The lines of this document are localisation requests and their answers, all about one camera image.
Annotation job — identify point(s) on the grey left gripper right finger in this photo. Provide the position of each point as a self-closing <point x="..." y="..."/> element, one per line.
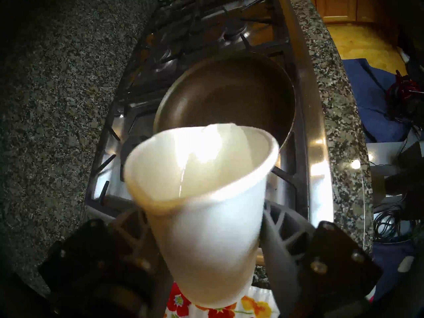
<point x="298" y="264"/>

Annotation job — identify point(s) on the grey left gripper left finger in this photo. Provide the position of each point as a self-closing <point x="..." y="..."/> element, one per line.
<point x="99" y="251"/>

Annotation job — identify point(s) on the white paper cup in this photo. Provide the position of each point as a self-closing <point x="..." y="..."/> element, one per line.
<point x="205" y="238"/>

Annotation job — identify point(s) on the floral kitchen towel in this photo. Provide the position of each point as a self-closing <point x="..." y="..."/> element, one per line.
<point x="179" y="304"/>

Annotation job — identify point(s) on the stainless steel gas cooktop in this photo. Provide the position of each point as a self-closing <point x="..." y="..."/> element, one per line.
<point x="318" y="161"/>

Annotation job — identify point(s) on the black cast iron grate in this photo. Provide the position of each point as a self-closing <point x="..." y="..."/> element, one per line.
<point x="198" y="9"/>
<point x="132" y="88"/>

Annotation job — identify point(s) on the brown frying pan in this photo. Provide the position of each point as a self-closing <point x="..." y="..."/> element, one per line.
<point x="232" y="95"/>

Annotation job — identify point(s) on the wooden lower cabinets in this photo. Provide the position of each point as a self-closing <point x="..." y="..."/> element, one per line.
<point x="338" y="4"/>

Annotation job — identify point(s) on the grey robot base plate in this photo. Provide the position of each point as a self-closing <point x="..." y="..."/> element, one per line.
<point x="384" y="155"/>

